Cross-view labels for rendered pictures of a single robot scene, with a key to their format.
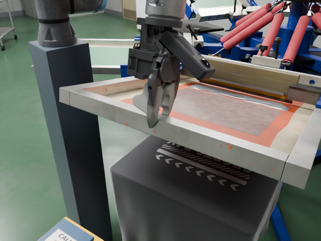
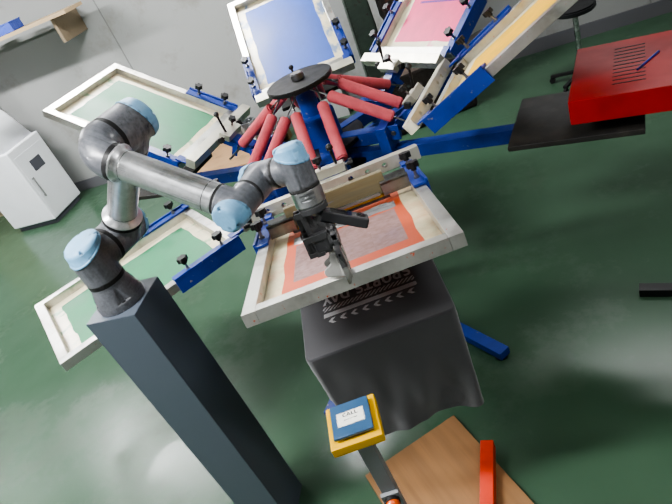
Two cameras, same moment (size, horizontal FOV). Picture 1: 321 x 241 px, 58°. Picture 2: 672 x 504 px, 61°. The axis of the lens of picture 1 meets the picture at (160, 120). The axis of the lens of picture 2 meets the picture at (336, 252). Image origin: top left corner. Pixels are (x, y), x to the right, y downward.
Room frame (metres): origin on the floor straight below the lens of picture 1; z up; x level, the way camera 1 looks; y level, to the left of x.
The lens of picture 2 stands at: (-0.50, 0.53, 2.02)
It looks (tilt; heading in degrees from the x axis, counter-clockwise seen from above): 32 degrees down; 333
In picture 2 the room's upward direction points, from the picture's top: 24 degrees counter-clockwise
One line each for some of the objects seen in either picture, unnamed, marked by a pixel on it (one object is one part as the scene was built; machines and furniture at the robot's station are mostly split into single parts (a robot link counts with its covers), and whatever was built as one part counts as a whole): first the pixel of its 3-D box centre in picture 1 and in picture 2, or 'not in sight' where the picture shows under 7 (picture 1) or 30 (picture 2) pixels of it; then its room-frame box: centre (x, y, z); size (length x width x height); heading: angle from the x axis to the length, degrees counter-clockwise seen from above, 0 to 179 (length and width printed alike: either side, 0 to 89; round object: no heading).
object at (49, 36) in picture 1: (56, 29); (113, 287); (1.19, 0.42, 1.25); 0.15 x 0.15 x 0.10
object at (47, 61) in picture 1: (78, 159); (212, 419); (1.19, 0.42, 0.60); 0.18 x 0.18 x 1.20; 42
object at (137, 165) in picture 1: (209, 153); (365, 285); (0.78, -0.16, 0.95); 0.48 x 0.44 x 0.01; 147
